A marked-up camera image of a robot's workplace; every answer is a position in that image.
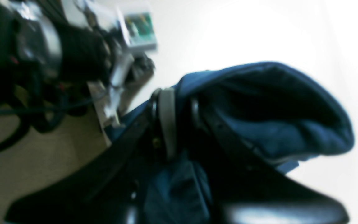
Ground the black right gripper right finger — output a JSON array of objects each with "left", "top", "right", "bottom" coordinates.
[{"left": 190, "top": 97, "right": 349, "bottom": 224}]

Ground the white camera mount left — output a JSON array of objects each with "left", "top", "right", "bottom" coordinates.
[{"left": 73, "top": 0, "right": 158, "bottom": 128}]

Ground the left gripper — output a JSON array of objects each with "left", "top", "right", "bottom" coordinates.
[{"left": 54, "top": 24, "right": 155, "bottom": 90}]

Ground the dark blue t-shirt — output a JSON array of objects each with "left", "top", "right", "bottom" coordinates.
[{"left": 125, "top": 62, "right": 354, "bottom": 224}]

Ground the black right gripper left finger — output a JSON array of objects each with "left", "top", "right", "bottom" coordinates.
[{"left": 5, "top": 88, "right": 176, "bottom": 224}]

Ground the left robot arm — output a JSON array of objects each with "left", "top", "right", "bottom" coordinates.
[{"left": 0, "top": 0, "right": 157, "bottom": 92}]

